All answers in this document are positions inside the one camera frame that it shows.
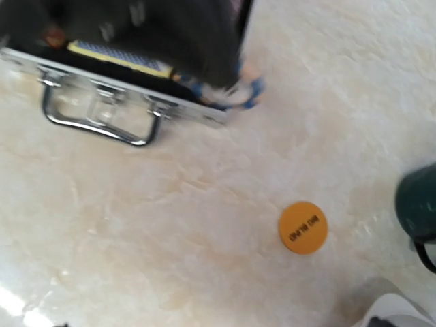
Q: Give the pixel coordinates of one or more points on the orange round button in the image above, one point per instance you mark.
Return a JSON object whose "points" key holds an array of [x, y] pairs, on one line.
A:
{"points": [[303, 228]]}

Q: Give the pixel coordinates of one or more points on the blue playing card deck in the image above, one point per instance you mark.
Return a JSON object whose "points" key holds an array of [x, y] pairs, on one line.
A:
{"points": [[135, 62]]}

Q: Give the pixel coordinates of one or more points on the aluminium poker chip case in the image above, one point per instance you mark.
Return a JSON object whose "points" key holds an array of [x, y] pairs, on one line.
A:
{"points": [[199, 39]]}

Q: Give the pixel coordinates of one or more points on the dark green mug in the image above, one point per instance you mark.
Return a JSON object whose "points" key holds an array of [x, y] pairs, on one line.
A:
{"points": [[414, 205]]}

